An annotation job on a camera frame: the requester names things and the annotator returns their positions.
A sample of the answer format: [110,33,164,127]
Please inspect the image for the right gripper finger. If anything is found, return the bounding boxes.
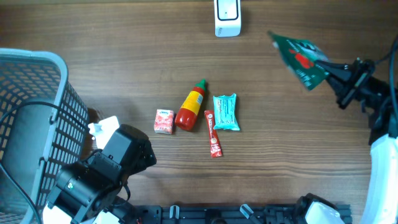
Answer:
[326,77,349,100]
[315,60,352,82]

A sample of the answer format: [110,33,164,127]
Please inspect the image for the small red white carton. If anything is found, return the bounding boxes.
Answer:
[154,109,174,134]

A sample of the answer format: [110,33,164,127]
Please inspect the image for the green 3M gloves packet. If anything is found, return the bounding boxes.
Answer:
[268,31,329,91]

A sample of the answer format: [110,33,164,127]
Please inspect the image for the red chili sauce bottle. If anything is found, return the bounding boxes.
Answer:
[175,79,206,131]

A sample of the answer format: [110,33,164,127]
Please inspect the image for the red coffee stick sachet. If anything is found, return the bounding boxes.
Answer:
[204,110,223,158]

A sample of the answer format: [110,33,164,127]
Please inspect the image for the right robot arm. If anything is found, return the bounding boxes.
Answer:
[314,59,397,223]

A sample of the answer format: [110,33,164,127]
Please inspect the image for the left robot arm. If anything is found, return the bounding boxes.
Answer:
[42,124,157,223]

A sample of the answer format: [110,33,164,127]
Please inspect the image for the white barcode scanner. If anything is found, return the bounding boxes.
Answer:
[213,0,242,37]

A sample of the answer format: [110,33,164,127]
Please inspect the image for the grey plastic shopping basket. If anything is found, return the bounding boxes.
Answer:
[1,48,89,223]

